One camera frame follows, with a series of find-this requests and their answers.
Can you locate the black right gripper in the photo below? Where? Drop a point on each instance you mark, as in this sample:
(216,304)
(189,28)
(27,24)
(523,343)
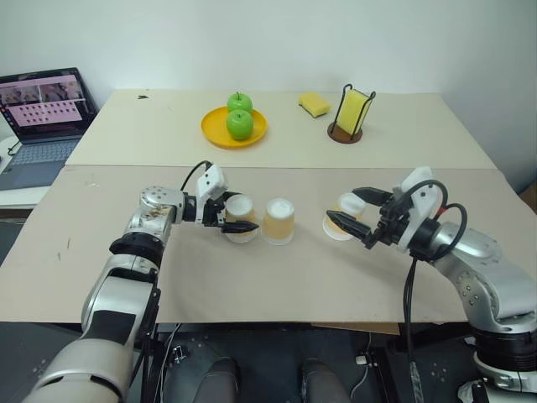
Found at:
(390,226)

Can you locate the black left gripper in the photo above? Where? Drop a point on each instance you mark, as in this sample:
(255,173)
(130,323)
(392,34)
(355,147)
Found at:
(214,212)

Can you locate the tan paper cup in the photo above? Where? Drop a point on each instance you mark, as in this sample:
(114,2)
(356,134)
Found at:
(241,212)
(277,222)
(335,231)

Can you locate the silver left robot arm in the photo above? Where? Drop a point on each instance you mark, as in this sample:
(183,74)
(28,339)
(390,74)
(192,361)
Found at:
(109,302)

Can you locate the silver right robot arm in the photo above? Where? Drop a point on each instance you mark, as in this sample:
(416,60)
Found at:
(482,268)

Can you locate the yellow round plate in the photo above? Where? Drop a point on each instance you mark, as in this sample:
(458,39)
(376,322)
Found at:
(214,130)

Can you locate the green apple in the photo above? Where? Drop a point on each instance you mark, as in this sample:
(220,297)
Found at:
(240,103)
(240,126)

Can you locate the yellow sponge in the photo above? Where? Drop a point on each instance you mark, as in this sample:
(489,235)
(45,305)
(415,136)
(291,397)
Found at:
(353,111)
(314,105)

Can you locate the grey open laptop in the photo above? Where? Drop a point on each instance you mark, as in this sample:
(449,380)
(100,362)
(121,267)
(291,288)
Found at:
(42,126)

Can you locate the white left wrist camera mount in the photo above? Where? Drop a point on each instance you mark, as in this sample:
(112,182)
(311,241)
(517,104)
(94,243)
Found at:
(212,180)

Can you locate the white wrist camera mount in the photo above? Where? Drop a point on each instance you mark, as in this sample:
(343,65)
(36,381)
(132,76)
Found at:
(419,210)
(212,180)

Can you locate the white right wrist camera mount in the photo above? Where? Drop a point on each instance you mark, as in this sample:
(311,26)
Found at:
(419,210)

